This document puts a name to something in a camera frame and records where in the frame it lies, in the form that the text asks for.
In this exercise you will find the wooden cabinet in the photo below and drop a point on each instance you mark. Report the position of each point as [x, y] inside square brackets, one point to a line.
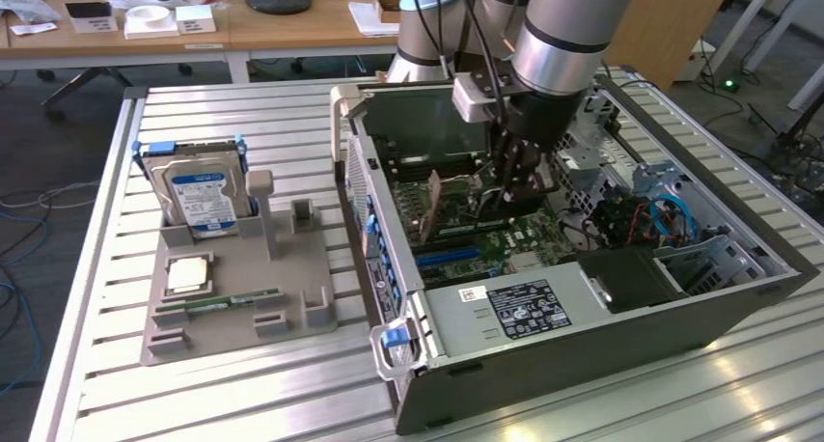
[676, 27]

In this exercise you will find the silver CPU chip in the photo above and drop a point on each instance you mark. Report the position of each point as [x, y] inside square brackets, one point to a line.
[188, 273]

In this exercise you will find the grey power supply unit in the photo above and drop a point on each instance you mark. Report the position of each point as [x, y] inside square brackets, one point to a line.
[463, 326]

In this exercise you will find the hard disk with blue carrier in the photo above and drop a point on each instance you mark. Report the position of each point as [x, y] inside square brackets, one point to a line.
[199, 196]

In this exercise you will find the green motherboard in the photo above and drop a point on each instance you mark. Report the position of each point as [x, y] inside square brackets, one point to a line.
[535, 229]

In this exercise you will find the clear plastic bag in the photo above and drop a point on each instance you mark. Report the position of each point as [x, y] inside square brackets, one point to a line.
[26, 3]

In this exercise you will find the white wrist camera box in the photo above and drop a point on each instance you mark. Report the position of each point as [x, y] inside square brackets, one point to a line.
[474, 104]

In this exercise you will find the white tape roll on box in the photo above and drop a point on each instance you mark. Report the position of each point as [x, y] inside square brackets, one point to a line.
[151, 27]

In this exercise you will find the plain white box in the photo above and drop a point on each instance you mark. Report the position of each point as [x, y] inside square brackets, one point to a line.
[194, 17]

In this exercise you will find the blue expansion slot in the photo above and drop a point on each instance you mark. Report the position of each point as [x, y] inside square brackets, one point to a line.
[447, 257]

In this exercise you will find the white table frame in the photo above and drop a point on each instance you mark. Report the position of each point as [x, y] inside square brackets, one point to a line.
[780, 27]

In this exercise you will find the grey open PC case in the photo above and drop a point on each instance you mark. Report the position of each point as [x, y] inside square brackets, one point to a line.
[579, 365]

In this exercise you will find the grey parts rack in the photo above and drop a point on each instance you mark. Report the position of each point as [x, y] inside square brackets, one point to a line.
[290, 268]

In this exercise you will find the perforated metal disk bay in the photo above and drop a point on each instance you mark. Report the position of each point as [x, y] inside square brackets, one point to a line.
[592, 157]

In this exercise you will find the white paper card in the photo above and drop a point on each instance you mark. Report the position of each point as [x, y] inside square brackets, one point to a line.
[32, 28]

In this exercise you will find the white device with red dot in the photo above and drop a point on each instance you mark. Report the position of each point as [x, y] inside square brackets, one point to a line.
[702, 61]

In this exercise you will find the black chair base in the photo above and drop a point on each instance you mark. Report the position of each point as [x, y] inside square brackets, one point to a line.
[71, 87]

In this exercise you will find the white paper stack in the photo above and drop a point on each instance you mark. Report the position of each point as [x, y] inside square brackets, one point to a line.
[374, 22]

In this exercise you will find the device with green light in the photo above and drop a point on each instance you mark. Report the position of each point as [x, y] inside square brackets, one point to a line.
[730, 84]

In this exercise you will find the CPU socket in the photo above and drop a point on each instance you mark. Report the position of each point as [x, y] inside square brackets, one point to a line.
[460, 196]

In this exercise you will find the silver chipset heat sink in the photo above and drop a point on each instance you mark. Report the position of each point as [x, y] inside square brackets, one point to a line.
[524, 262]

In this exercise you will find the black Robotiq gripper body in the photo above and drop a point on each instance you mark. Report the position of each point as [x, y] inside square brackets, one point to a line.
[538, 116]

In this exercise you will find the white box with black top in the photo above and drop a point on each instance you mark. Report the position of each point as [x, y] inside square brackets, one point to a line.
[94, 24]

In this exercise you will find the green RAM stick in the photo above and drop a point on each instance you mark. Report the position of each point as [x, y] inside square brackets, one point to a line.
[219, 302]
[470, 229]

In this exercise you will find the black power connector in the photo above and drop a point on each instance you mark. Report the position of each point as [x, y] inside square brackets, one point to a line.
[611, 225]

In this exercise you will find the black tripod stand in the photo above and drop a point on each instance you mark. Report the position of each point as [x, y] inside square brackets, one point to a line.
[795, 138]

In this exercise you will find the slanted metal disk bay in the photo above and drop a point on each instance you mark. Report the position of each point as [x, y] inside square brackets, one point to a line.
[715, 263]

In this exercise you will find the black graphics card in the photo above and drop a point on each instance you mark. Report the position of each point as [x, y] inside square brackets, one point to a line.
[432, 205]

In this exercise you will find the blue case latch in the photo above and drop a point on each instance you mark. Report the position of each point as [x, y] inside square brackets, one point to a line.
[394, 339]

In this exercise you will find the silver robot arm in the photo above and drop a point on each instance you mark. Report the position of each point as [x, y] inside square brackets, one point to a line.
[567, 27]

